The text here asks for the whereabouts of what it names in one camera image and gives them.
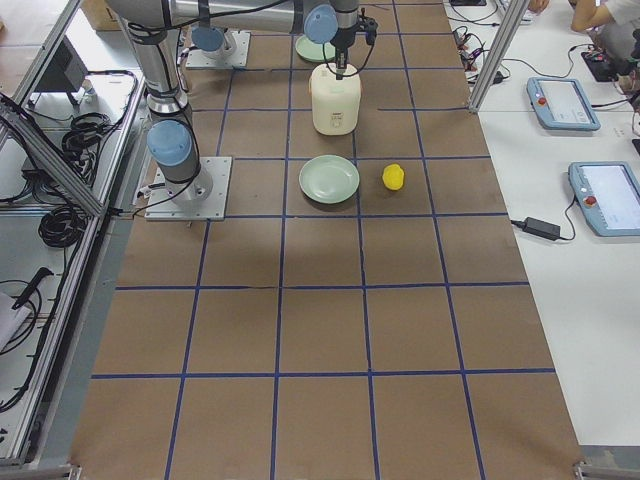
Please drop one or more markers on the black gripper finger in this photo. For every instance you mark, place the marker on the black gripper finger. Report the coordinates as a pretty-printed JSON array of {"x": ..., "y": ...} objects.
[{"x": 341, "y": 62}]

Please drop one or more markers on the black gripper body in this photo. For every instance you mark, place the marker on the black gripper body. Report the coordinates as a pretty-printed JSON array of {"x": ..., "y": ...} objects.
[{"x": 342, "y": 38}]

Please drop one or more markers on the white rice cooker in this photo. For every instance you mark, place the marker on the white rice cooker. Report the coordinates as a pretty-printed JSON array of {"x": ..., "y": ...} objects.
[{"x": 335, "y": 103}]

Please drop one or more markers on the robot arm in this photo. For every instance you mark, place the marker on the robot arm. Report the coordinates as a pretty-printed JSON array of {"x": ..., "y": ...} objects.
[
  {"x": 147, "y": 24},
  {"x": 214, "y": 42}
]

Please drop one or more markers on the green plate left side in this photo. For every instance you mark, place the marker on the green plate left side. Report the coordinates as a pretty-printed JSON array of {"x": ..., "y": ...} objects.
[{"x": 309, "y": 51}]

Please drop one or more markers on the green plate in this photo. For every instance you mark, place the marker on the green plate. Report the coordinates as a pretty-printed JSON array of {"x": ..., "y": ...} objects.
[
  {"x": 309, "y": 51},
  {"x": 329, "y": 179}
]

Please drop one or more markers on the green plate right side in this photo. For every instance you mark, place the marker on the green plate right side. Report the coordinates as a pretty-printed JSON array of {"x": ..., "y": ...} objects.
[{"x": 329, "y": 179}]

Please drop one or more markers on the yellow toy lemon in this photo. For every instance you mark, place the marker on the yellow toy lemon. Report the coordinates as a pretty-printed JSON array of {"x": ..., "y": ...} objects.
[{"x": 393, "y": 177}]

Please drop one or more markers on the blue teach pendant far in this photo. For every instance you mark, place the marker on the blue teach pendant far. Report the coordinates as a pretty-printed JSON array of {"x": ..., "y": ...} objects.
[{"x": 561, "y": 105}]

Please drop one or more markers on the blue teach pendant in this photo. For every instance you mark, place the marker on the blue teach pendant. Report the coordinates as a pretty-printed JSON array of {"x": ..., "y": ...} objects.
[
  {"x": 561, "y": 105},
  {"x": 608, "y": 196}
]

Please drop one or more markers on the black power adapter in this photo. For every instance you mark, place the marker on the black power adapter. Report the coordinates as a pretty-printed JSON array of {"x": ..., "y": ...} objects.
[{"x": 542, "y": 229}]

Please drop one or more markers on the blue teach pendant near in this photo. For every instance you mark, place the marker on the blue teach pendant near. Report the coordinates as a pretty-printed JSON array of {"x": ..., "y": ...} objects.
[{"x": 608, "y": 196}]

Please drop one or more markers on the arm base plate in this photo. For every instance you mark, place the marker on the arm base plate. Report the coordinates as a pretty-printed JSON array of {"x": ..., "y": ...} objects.
[
  {"x": 198, "y": 60},
  {"x": 204, "y": 199}
]

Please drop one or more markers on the aluminium frame post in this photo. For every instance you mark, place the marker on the aluminium frame post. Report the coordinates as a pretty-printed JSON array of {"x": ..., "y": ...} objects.
[{"x": 500, "y": 44}]

